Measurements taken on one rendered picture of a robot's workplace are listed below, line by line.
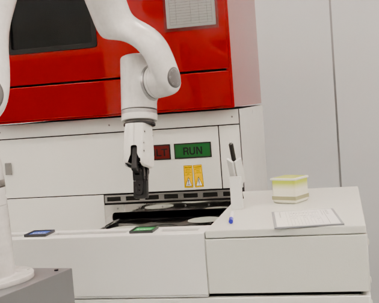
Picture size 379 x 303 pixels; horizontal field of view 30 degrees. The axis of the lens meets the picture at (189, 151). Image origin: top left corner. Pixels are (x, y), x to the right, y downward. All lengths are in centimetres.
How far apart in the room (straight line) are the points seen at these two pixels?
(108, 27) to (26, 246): 54
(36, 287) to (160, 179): 91
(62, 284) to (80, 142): 90
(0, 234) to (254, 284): 55
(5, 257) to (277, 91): 242
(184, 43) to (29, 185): 70
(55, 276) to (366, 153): 243
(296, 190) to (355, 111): 180
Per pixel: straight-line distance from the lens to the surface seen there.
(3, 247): 140
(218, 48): 210
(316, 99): 360
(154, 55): 155
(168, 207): 219
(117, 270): 162
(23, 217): 238
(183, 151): 217
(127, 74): 162
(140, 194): 160
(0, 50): 141
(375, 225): 367
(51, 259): 167
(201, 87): 210
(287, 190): 185
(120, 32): 158
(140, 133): 158
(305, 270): 154
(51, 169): 232
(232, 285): 156
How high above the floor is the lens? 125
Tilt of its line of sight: 4 degrees down
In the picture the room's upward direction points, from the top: 4 degrees counter-clockwise
